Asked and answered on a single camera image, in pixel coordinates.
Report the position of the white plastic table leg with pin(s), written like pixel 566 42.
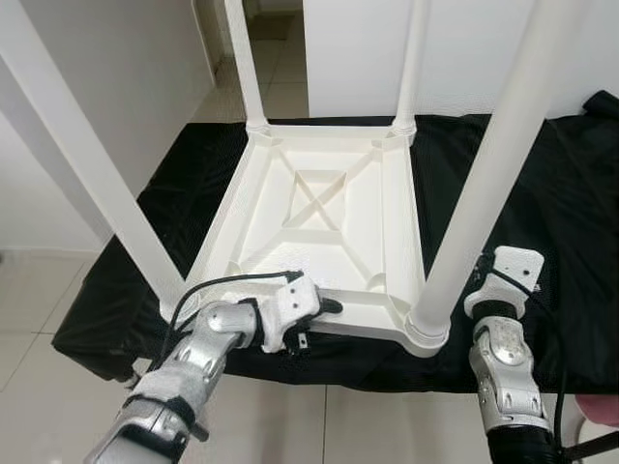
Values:
pixel 247 68
pixel 411 58
pixel 493 164
pixel 77 145

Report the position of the black metal table leg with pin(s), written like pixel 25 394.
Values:
pixel 592 445

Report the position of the white plastic children table top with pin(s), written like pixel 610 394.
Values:
pixel 251 242

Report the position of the white door frame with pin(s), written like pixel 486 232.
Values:
pixel 208 29

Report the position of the pink plastic object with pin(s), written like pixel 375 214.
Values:
pixel 602 408

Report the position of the black fabric table cover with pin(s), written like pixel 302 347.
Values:
pixel 561 290

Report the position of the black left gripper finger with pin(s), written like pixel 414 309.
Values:
pixel 332 306

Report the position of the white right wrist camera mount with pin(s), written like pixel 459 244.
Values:
pixel 513 263

